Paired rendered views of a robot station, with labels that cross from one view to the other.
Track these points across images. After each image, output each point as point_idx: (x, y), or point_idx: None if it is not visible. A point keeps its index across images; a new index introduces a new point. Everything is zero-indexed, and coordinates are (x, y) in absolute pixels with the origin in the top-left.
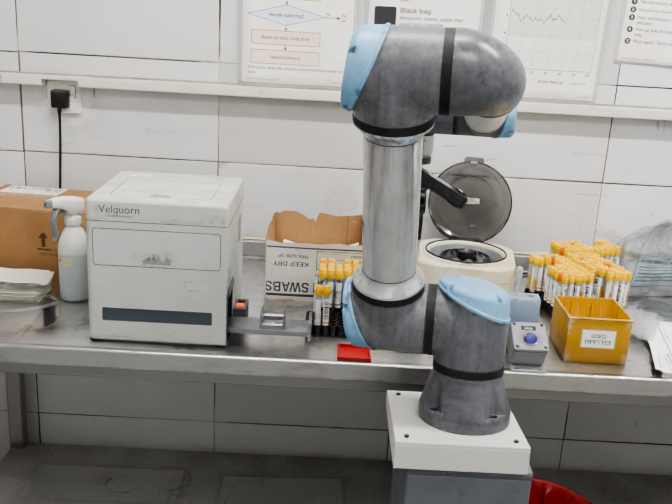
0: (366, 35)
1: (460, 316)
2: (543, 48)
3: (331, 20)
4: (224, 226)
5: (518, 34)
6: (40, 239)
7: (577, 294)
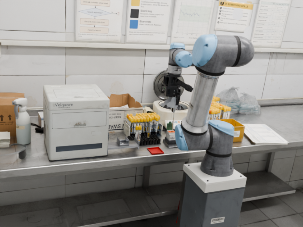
0: (210, 39)
1: (221, 135)
2: (191, 25)
3: (113, 14)
4: (108, 107)
5: (182, 20)
6: (0, 117)
7: (216, 117)
